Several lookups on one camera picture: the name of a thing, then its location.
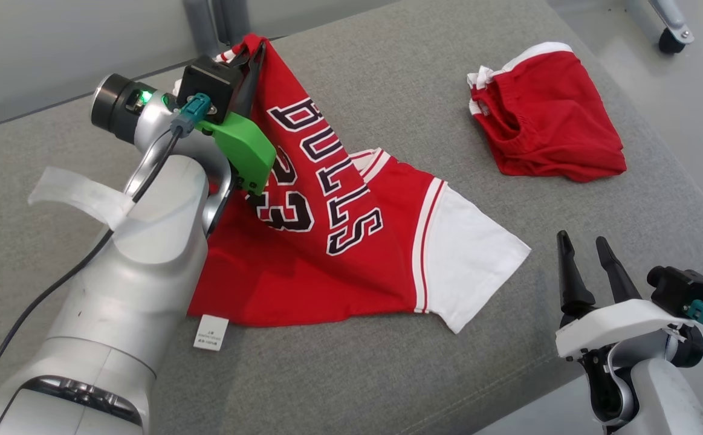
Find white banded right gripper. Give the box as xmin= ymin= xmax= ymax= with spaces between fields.
xmin=556 ymin=230 xmax=699 ymax=362

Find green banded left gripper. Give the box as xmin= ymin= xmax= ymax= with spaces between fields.
xmin=197 ymin=41 xmax=277 ymax=195

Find red shorts with white stripes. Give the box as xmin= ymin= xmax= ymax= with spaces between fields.
xmin=467 ymin=41 xmax=627 ymax=183

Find red Bulls jersey white sleeves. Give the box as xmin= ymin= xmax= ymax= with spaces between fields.
xmin=188 ymin=33 xmax=531 ymax=352

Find white tape strip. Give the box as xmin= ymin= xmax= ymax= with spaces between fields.
xmin=28 ymin=166 xmax=137 ymax=231

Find black caster wheel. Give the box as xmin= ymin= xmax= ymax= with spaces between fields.
xmin=658 ymin=27 xmax=695 ymax=55

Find grey partition post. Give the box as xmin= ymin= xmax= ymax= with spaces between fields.
xmin=183 ymin=0 xmax=249 ymax=56

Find grey metal trolley frame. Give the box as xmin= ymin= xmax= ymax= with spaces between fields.
xmin=626 ymin=0 xmax=690 ymax=37

